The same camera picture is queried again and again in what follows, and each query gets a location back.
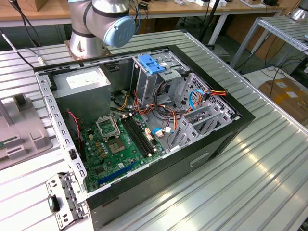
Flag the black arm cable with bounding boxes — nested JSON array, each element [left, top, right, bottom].
[[0, 28, 47, 68]]

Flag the black open PC case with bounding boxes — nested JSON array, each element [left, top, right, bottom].
[[32, 44, 256, 231]]

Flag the metal disk bay cage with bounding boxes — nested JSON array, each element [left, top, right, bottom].
[[168, 72, 241, 152]]

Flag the yellow black power wires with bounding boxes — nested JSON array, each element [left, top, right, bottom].
[[112, 89, 132, 111]]

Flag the grey power supply unit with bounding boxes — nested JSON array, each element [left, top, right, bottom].
[[51, 66, 113, 123]]

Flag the brown cardboard box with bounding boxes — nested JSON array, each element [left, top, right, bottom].
[[258, 77, 308, 126]]

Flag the red black fan wire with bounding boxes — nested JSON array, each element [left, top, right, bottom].
[[65, 110, 84, 132]]

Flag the orange red yellow power wire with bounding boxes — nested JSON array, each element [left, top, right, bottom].
[[168, 88, 229, 135]]

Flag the green motherboard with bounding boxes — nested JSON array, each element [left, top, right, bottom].
[[80, 113, 167, 193]]

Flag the black tripod stand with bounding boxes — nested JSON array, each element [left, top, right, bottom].
[[199, 0, 221, 46]]

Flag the long blue data wire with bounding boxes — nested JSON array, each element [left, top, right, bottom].
[[189, 89, 211, 112]]

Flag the metal slat side table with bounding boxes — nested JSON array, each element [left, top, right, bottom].
[[230, 16, 308, 70]]

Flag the short blue data wire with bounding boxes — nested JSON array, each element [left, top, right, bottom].
[[152, 127, 174, 138]]

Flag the CPU socket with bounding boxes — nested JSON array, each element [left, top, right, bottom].
[[107, 138, 127, 154]]

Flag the metal socket cover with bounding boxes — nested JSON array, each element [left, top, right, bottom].
[[95, 114, 121, 142]]

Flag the grey parts rack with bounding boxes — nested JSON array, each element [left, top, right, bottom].
[[0, 93, 53, 170]]

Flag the hinged metal slot bracket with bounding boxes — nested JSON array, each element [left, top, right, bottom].
[[45, 171, 89, 229]]

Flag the black wire bundle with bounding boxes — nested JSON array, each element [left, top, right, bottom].
[[154, 80, 191, 121]]

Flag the green RAM stick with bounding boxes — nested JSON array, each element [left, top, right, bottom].
[[0, 136, 20, 149]]

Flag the black case fan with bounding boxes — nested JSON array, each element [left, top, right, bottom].
[[64, 109, 86, 162]]

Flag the metal optical drive cage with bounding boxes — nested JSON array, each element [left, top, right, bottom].
[[131, 51, 191, 108]]

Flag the blue plastic drive latch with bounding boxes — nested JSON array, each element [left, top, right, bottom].
[[138, 54, 166, 75]]

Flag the blue expansion slot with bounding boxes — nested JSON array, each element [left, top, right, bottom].
[[97, 160, 138, 185]]

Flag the black RAM slot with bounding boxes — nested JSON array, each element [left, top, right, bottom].
[[120, 115, 150, 158], [127, 114, 156, 156]]

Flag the wooden desk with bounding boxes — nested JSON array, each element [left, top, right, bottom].
[[0, 0, 287, 46]]

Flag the red orange wire bundle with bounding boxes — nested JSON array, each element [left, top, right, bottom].
[[132, 90, 156, 117]]

